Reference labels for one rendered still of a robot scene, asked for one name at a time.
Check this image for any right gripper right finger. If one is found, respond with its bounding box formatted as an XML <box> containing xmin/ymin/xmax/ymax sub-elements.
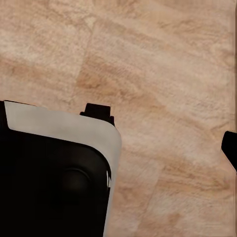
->
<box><xmin>221</xmin><ymin>131</ymin><xmax>237</xmax><ymax>171</ymax></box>

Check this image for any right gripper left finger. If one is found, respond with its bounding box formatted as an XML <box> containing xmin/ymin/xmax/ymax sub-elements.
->
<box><xmin>0</xmin><ymin>131</ymin><xmax>26</xmax><ymax>190</ymax></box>

